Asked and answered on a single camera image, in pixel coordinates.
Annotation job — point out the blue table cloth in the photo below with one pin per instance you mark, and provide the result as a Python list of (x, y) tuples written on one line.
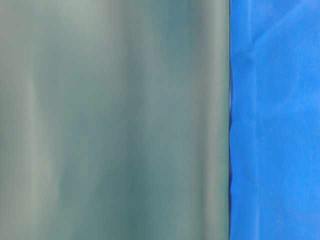
[(275, 119)]

